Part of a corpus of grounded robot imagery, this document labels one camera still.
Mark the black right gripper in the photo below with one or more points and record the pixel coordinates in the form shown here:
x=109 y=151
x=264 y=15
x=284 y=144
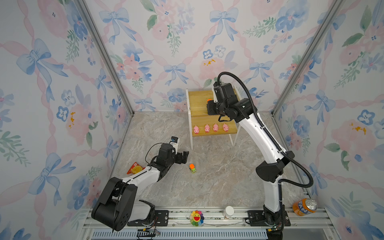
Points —
x=209 y=106

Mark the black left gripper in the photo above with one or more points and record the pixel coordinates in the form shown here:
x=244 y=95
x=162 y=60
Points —
x=179 y=160

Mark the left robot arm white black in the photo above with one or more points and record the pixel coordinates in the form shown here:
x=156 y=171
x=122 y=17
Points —
x=118 y=204

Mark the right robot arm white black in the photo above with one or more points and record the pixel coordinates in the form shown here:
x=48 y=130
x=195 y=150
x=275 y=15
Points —
x=270 y=170

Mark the white-framed wooden two-tier shelf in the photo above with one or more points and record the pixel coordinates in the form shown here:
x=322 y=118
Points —
x=198 y=116

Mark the red yellow snack packet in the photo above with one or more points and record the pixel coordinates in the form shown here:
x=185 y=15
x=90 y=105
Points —
x=134 y=169

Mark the rainbow smiling flower toy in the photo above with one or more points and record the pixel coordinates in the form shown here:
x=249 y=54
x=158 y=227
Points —
x=197 y=218

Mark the white round knob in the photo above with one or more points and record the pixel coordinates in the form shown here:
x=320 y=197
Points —
x=228 y=212

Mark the orange soda can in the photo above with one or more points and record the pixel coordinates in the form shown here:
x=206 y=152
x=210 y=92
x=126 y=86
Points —
x=305 y=207

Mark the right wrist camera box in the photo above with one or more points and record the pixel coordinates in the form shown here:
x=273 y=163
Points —
x=215 y=89

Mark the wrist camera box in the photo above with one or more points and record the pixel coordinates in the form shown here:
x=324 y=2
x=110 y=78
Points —
x=174 y=142
x=215 y=89

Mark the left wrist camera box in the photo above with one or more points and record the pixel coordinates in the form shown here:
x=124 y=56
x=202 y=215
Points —
x=174 y=142

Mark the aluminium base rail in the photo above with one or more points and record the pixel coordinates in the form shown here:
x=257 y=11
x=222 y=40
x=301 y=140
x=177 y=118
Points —
x=317 y=226

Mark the aluminium corner post left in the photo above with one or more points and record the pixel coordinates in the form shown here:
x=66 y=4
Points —
x=94 y=32

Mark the aluminium corner post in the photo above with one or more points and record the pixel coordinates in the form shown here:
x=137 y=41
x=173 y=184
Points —
x=94 y=32
x=322 y=30

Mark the aluminium corner post right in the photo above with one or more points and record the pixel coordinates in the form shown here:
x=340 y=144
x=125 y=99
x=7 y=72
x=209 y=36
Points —
x=322 y=30

